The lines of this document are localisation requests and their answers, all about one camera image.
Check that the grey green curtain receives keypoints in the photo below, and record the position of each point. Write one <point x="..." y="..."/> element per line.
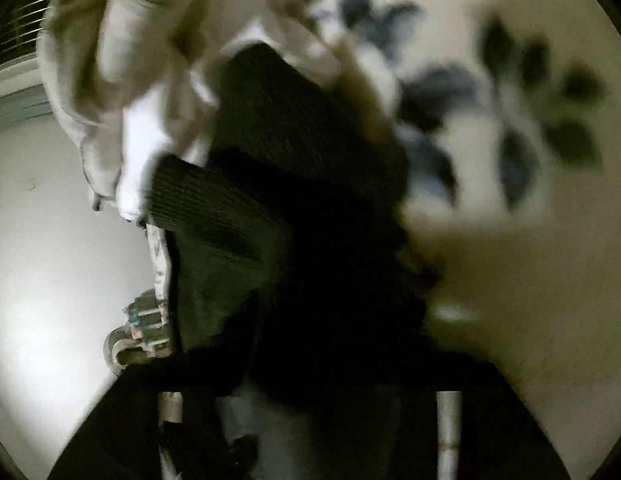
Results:
<point x="18" y="107"/>

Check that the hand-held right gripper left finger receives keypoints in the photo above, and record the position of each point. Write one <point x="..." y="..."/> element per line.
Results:
<point x="115" y="435"/>

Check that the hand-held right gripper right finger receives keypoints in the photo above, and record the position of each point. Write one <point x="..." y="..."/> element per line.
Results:
<point x="495" y="435"/>

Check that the folded beige garment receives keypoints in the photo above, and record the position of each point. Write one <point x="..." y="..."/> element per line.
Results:
<point x="90" y="35"/>

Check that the floral bedspread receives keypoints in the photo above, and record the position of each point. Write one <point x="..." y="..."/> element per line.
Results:
<point x="490" y="285"/>

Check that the folded white garment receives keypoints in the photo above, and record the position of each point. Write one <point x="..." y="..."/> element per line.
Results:
<point x="145" y="160"/>

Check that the dark striped sweater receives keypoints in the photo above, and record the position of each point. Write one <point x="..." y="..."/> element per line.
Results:
<point x="300" y="260"/>

